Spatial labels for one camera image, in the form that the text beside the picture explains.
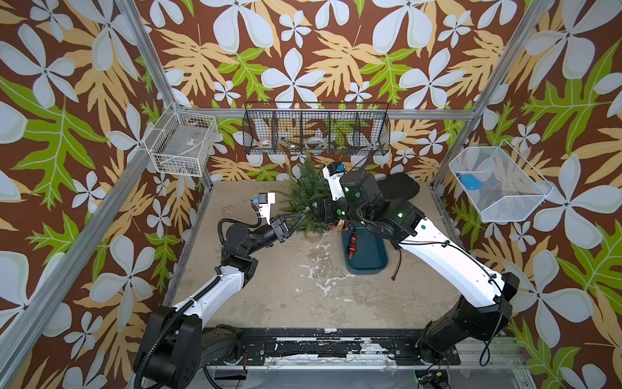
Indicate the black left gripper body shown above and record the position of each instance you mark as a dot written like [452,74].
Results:
[276,230]

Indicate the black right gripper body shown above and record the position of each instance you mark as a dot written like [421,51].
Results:
[333,211]

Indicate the small green christmas tree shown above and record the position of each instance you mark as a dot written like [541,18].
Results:
[303,192]

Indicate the red gold striped ball ornament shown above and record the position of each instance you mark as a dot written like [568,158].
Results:
[340,225]

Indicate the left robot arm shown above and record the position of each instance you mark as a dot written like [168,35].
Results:
[172,351]

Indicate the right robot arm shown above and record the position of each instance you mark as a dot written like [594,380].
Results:
[483,309]

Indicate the round wooden tree base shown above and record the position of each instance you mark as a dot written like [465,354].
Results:
[313,237]

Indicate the red ornament in bin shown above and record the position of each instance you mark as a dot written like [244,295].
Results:
[351,246]

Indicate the teal plastic bin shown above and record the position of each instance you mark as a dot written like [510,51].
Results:
[371,256]

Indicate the blue object in basket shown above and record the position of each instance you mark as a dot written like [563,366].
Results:
[470,182]

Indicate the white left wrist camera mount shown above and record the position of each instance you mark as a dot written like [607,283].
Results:
[262,204]

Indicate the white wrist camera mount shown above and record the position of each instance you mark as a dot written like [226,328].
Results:
[333,172]
[262,204]

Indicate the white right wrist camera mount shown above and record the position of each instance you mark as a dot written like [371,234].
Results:
[333,172]

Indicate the black wire basket shelf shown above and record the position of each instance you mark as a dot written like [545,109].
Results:
[299,127]

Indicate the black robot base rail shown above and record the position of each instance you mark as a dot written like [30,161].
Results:
[254,346]

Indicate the white wire basket left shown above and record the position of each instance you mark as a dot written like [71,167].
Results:
[181,142]

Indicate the white wire basket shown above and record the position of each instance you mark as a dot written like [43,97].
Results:
[181,142]
[513,188]

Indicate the white wire basket right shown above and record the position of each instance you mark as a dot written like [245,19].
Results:
[513,188]

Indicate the aluminium frame post left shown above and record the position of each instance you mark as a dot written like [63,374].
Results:
[152,63]

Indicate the aluminium frame post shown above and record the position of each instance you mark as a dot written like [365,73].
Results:
[152,63]
[527,25]

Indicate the aluminium frame post right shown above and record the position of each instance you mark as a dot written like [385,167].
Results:
[527,25]

